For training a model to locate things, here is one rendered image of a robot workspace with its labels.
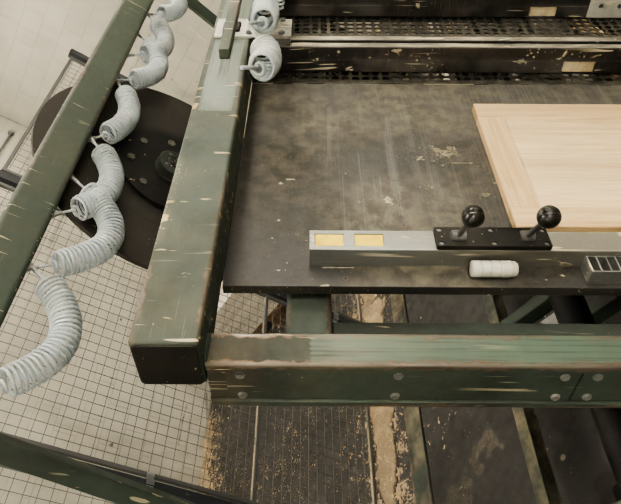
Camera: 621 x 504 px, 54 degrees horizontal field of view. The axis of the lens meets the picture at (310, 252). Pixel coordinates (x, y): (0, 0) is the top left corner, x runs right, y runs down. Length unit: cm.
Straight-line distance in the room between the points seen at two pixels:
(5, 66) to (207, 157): 669
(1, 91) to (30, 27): 93
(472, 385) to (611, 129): 79
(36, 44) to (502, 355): 695
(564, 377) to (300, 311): 43
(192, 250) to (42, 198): 67
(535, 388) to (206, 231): 57
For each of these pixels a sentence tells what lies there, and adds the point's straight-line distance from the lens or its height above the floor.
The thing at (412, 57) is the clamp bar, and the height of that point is 149.
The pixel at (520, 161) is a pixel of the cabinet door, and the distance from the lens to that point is 137.
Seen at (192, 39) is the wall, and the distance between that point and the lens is 704.
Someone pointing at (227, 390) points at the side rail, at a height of 177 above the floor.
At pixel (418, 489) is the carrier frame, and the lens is 212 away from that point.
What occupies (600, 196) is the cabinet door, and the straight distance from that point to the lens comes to 134.
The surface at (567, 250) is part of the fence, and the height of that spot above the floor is 133.
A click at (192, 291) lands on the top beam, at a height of 188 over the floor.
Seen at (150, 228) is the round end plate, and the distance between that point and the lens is 174.
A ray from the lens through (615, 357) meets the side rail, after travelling 100.
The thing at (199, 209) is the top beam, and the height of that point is 189.
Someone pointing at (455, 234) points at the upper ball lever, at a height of 150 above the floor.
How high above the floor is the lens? 210
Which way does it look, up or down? 22 degrees down
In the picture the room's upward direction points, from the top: 65 degrees counter-clockwise
